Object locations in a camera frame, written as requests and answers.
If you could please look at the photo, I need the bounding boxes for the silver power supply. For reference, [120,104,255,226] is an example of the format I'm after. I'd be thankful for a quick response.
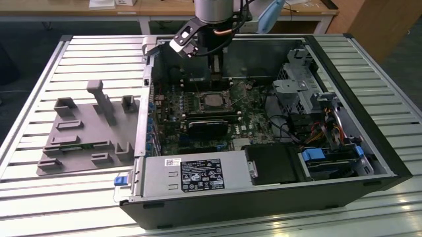
[130,154,257,201]

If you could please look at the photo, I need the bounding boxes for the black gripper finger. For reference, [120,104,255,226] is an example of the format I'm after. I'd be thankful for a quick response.
[208,55,224,82]

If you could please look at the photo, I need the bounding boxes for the silver chipset heatsink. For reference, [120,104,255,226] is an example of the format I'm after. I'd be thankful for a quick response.
[232,138,251,150]

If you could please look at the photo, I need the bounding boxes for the wooden desk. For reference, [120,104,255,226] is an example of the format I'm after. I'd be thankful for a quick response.
[0,0,339,36]

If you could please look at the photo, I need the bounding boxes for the black PC case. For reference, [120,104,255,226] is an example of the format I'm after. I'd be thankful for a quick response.
[119,34,414,230]

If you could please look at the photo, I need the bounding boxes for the black wire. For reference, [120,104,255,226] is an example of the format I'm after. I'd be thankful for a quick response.
[269,115,302,144]

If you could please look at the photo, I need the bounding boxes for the blue disk carrier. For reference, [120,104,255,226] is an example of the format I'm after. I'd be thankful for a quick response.
[302,146,361,165]

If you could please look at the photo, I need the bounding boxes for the metal drive cage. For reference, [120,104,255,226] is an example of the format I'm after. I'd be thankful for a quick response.
[271,48,341,115]

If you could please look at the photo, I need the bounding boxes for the coloured wire bundle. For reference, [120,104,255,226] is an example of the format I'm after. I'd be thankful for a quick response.
[305,106,347,149]

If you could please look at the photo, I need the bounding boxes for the green motherboard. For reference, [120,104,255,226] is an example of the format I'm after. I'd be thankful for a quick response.
[150,78,275,157]

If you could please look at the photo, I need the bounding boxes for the grey parts rack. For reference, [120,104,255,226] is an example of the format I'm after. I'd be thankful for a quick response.
[36,80,142,176]

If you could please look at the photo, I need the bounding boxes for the green RAM stick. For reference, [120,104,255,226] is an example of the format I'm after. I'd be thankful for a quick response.
[59,144,96,151]

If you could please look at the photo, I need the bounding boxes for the blue power supply latch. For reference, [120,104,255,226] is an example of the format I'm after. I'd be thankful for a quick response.
[112,174,128,187]

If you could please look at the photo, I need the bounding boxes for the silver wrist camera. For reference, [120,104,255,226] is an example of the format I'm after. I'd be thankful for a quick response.
[168,18,203,59]

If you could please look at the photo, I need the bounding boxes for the black RAM stick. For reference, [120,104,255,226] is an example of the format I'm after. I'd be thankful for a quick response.
[188,111,239,117]
[186,114,240,121]

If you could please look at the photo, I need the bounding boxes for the black fan shroud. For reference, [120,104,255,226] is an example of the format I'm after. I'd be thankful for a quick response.
[242,143,310,186]

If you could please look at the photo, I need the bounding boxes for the wooden cabinet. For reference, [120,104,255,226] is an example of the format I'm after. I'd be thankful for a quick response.
[326,0,422,65]

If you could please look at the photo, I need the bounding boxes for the black graphics card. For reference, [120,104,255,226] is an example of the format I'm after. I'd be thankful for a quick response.
[186,119,230,139]

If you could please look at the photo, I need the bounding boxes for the CPU socket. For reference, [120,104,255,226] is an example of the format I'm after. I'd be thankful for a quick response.
[198,91,231,112]

